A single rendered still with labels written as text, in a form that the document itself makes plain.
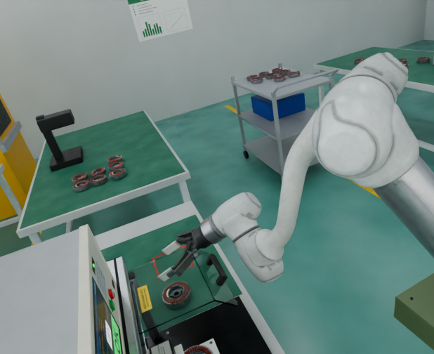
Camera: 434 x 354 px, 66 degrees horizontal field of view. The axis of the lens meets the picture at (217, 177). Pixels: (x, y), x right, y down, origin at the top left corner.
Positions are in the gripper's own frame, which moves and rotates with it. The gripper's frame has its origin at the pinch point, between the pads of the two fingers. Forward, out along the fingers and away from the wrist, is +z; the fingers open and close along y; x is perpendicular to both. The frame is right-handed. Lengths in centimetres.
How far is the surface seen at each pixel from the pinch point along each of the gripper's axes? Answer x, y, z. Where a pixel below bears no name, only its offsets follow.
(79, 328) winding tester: 33, -56, -21
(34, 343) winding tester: 36, -57, -14
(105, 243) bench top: 4, 44, 45
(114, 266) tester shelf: 20.0, -17.9, -1.4
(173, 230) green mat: -13.3, 44.8, 13.5
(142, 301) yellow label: 11.4, -28.2, -6.6
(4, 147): 85, 240, 183
